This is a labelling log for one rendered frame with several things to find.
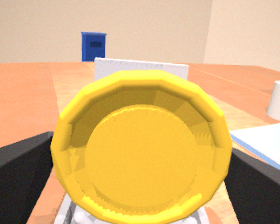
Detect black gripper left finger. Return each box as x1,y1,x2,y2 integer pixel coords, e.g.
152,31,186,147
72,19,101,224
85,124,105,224
0,131,55,224

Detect yellow plate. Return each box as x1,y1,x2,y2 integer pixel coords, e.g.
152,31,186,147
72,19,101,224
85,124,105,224
50,71,232,224

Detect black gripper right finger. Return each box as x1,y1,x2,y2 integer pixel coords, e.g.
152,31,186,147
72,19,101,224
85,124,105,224
224,147,280,224

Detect light blue square mat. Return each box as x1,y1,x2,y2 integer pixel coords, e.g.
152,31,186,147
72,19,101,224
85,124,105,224
229,124,280,169

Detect white dish rack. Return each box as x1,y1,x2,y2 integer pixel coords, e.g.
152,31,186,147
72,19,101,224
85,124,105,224
54,57,209,224

